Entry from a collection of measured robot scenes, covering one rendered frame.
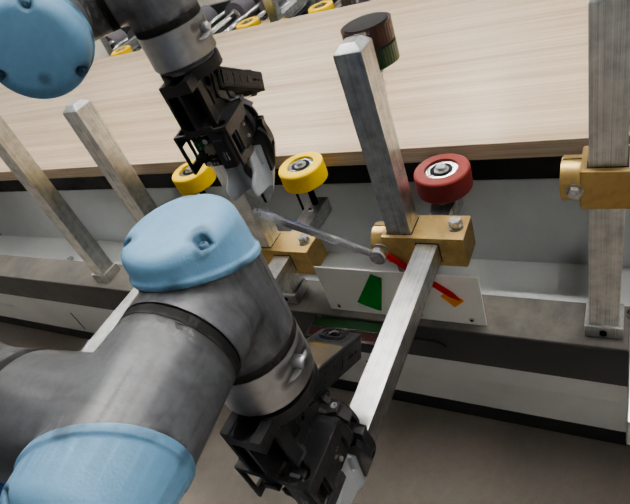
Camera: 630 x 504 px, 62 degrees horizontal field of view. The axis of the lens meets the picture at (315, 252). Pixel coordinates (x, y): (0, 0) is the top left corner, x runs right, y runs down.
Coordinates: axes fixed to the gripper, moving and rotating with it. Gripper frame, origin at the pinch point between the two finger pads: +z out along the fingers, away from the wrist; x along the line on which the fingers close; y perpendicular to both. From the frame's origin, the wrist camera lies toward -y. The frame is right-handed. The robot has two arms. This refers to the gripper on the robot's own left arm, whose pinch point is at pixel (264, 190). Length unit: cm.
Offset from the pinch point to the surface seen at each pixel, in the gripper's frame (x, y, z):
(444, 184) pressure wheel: 22.9, -5.3, 7.3
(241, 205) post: -8.0, -4.9, 5.2
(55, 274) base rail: -77, -19, 26
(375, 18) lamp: 19.3, -7.1, -15.9
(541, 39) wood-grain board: 38, -48, 9
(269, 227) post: -6.1, -6.3, 11.3
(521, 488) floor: 24, -4, 98
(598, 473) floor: 42, -9, 98
